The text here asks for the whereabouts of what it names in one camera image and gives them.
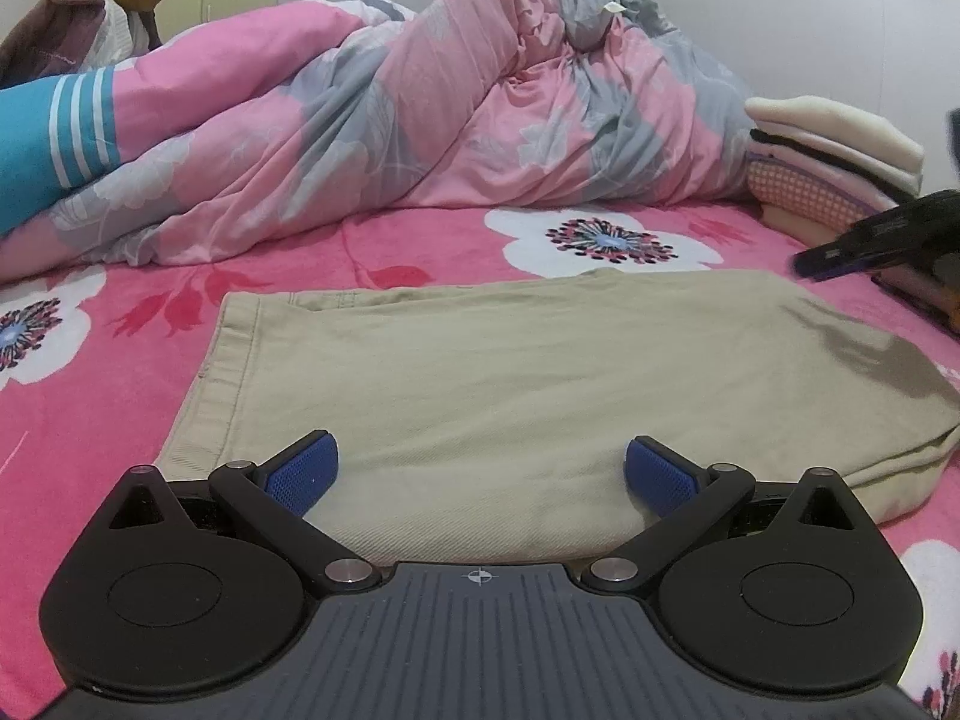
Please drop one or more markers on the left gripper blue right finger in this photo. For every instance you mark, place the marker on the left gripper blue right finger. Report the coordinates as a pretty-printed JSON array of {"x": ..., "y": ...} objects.
[{"x": 693, "y": 505}]

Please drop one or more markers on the beige khaki trousers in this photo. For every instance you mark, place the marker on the beige khaki trousers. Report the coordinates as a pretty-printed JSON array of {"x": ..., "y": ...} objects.
[{"x": 489, "y": 423}]

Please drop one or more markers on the stack of folded clothes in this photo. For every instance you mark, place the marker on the stack of folded clothes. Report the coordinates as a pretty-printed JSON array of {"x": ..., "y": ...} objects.
[{"x": 817, "y": 167}]

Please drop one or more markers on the child in maroon jacket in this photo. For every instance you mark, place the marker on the child in maroon jacket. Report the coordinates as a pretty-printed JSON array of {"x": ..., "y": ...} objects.
[{"x": 62, "y": 37}]

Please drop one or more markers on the pink grey floral duvet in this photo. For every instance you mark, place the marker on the pink grey floral duvet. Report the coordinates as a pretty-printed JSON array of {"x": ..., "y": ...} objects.
[{"x": 464, "y": 104}]

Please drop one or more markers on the blue pink striped pillow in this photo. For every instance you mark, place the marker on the blue pink striped pillow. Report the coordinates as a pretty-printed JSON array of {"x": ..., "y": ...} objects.
[{"x": 61, "y": 133}]

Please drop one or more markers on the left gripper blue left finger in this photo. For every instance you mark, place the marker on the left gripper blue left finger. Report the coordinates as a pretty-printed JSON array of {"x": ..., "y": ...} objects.
[{"x": 271, "y": 500}]

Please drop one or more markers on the pink floral fleece bedsheet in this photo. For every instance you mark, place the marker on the pink floral fleece bedsheet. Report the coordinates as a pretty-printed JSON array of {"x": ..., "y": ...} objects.
[{"x": 97, "y": 362}]

